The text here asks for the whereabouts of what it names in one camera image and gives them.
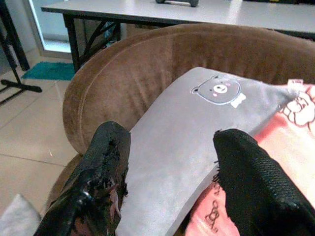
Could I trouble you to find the grey folding table black legs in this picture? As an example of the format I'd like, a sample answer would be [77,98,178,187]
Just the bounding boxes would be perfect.
[40,0,315,73]

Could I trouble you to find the brown velvet sofa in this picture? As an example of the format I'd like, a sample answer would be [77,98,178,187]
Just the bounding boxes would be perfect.
[44,23,315,214]

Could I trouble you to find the pink cartoon print pillow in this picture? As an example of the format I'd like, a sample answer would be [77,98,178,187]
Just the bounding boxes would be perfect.
[184,78,315,236]

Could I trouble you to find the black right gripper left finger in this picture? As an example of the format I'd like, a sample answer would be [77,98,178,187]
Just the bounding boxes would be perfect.
[33,120,131,236]

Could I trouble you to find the teal shaggy floor mat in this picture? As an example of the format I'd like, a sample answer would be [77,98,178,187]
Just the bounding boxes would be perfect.
[21,61,76,81]

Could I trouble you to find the grey cushion corner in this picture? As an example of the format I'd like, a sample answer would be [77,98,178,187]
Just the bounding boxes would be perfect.
[0,193,42,236]

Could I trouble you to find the black metal stand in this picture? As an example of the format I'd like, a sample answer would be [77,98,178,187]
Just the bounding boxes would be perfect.
[0,0,43,105]

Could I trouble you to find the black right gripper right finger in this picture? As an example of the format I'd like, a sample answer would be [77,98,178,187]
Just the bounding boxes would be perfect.
[213,128,315,236]

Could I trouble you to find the dark game controller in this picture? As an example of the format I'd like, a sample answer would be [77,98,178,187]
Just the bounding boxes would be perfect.
[155,0,199,7]

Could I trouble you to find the grey bear print pillow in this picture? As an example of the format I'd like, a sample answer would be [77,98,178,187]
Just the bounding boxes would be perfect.
[115,66,300,236]

